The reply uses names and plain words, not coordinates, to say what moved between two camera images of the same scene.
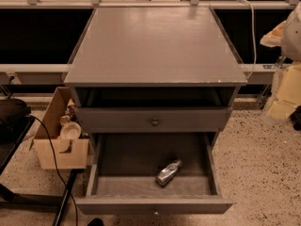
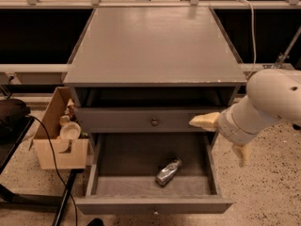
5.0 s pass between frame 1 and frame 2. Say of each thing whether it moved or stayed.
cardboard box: stayed
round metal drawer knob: stayed
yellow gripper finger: moved
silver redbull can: stayed
